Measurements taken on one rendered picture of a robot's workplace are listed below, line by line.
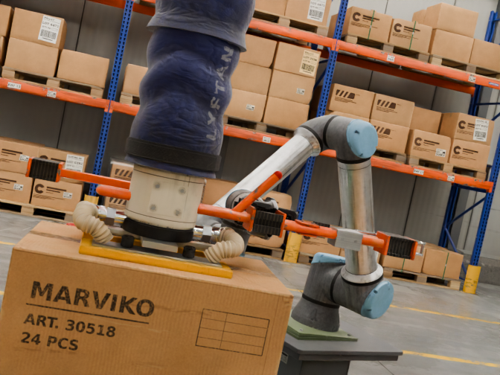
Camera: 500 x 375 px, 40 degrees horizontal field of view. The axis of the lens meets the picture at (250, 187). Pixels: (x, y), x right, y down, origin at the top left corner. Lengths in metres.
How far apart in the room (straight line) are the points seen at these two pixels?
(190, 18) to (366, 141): 0.89
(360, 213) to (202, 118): 0.93
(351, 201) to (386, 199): 8.72
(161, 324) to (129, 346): 0.08
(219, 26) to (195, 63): 0.10
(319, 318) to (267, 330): 1.08
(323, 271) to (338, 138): 0.58
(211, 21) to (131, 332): 0.69
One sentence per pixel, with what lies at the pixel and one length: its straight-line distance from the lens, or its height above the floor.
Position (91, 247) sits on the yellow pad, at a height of 1.10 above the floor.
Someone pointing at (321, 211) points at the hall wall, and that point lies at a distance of 10.66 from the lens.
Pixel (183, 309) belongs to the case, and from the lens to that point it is 1.48.
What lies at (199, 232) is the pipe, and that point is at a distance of 1.63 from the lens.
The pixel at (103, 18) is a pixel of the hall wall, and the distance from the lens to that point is 10.15.
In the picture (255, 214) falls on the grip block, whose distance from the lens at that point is 1.63.
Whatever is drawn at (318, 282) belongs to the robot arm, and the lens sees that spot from 2.58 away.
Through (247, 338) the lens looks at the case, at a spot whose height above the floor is 0.97.
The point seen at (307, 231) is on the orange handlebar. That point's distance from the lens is 1.68.
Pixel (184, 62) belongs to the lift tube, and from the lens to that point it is 1.53.
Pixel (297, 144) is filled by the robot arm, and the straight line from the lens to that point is 2.25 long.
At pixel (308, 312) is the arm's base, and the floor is 0.82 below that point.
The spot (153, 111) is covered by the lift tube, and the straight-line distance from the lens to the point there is 1.54.
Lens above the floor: 1.38
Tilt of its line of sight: 3 degrees down
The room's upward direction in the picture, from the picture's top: 12 degrees clockwise
